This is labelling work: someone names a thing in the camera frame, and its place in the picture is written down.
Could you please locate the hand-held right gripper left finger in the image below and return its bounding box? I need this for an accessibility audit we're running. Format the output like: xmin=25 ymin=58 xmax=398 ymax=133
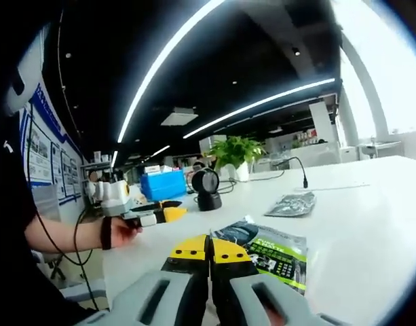
xmin=84 ymin=233 xmax=211 ymax=326

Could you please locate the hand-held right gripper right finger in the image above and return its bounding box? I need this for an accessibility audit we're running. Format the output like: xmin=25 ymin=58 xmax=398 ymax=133
xmin=210 ymin=236 xmax=352 ymax=326

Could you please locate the green sheet goods packet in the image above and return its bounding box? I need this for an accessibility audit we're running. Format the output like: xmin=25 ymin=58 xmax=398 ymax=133
xmin=210 ymin=219 xmax=309 ymax=295

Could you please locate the dark grey sheet goods packet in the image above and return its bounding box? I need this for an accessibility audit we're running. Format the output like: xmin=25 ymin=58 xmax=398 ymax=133
xmin=263 ymin=191 xmax=318 ymax=219

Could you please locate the person's left hand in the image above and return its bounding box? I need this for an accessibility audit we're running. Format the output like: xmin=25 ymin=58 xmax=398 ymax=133
xmin=110 ymin=217 xmax=144 ymax=251

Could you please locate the blue plastic box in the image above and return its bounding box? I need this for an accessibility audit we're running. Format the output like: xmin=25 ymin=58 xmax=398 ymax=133
xmin=138 ymin=168 xmax=189 ymax=202

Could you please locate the white storage shelf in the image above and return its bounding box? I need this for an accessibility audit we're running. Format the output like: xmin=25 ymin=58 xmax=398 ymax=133
xmin=81 ymin=151 xmax=114 ymax=173

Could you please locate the black barcode scanner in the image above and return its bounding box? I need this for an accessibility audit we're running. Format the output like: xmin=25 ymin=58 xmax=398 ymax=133
xmin=190 ymin=167 xmax=223 ymax=212

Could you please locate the grey office chair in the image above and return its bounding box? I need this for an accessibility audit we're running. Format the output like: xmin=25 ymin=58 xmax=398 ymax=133
xmin=33 ymin=250 xmax=107 ymax=305

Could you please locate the potted green plant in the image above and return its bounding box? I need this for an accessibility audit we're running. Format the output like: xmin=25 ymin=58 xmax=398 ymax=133
xmin=206 ymin=134 xmax=267 ymax=183

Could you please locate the white ceiling air vent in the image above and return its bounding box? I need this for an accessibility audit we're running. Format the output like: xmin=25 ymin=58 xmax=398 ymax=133
xmin=160 ymin=107 xmax=199 ymax=127

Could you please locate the person's black shirt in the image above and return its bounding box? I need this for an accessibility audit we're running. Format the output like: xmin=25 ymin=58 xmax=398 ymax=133
xmin=0 ymin=30 xmax=103 ymax=326

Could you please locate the white ceiling light strip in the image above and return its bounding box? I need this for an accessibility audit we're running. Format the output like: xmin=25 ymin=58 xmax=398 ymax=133
xmin=183 ymin=77 xmax=336 ymax=139
xmin=117 ymin=0 xmax=225 ymax=143

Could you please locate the white power strip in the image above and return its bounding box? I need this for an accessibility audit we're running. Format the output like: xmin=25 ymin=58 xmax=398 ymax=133
xmin=293 ymin=182 xmax=371 ymax=193

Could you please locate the white chest device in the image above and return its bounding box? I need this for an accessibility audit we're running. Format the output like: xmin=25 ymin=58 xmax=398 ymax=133
xmin=3 ymin=58 xmax=45 ymax=117

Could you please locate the white desk partition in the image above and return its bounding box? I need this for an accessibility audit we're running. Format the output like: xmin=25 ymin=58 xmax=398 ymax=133
xmin=288 ymin=142 xmax=341 ymax=169

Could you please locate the steel sink counter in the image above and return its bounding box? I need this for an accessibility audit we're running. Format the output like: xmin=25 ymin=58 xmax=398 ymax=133
xmin=356 ymin=137 xmax=402 ymax=160

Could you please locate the black wrist strap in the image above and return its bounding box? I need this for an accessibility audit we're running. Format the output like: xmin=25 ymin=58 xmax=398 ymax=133
xmin=100 ymin=215 xmax=113 ymax=251

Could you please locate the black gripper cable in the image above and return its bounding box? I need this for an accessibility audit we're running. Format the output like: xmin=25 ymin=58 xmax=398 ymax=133
xmin=26 ymin=101 xmax=100 ymax=312

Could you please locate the blue white wall poster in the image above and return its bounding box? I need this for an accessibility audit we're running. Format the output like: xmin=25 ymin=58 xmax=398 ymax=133
xmin=19 ymin=83 xmax=83 ymax=206

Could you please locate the black power strip cord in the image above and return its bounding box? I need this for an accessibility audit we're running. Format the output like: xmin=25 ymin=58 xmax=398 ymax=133
xmin=248 ymin=156 xmax=309 ymax=189

